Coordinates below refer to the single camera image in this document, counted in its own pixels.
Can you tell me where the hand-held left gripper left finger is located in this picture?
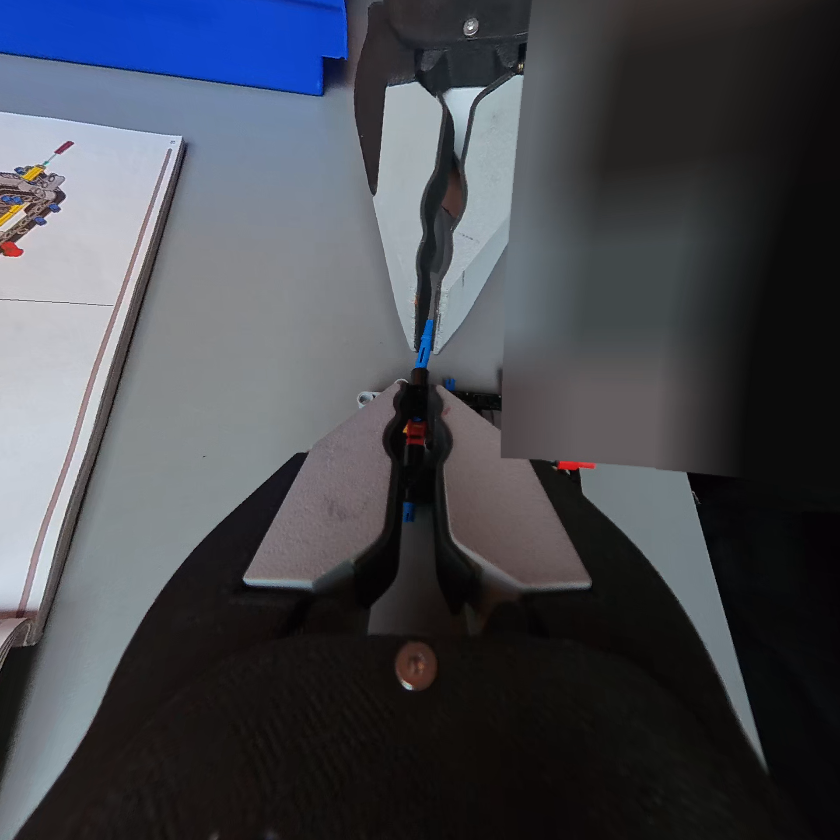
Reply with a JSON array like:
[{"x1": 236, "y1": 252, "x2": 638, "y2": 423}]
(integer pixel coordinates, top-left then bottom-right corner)
[{"x1": 243, "y1": 381, "x2": 411, "y2": 609}]

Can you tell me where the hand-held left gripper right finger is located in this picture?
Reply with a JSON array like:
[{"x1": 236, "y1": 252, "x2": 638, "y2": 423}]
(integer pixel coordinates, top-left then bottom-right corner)
[{"x1": 427, "y1": 384, "x2": 593, "y2": 619}]

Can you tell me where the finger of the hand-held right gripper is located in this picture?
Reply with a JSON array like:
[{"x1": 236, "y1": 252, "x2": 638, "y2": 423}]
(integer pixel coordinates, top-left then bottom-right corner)
[
  {"x1": 371, "y1": 84, "x2": 458, "y2": 353},
  {"x1": 430, "y1": 72, "x2": 527, "y2": 357}
]

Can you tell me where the black frame lego model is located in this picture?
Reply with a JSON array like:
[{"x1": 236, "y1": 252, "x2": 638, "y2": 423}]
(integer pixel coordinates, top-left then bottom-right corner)
[{"x1": 357, "y1": 367, "x2": 597, "y2": 526}]

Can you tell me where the lego instruction booklet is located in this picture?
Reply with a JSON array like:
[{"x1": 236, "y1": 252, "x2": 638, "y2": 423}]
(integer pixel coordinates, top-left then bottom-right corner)
[{"x1": 0, "y1": 112, "x2": 187, "y2": 660}]

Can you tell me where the blue plastic bin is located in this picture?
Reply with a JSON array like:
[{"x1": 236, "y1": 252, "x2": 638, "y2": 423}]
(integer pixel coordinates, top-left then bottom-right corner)
[{"x1": 0, "y1": 0, "x2": 349, "y2": 98}]

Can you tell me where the person's torso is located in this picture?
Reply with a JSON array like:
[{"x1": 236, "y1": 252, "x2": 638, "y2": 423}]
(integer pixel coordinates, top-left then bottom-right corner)
[{"x1": 688, "y1": 471, "x2": 840, "y2": 808}]

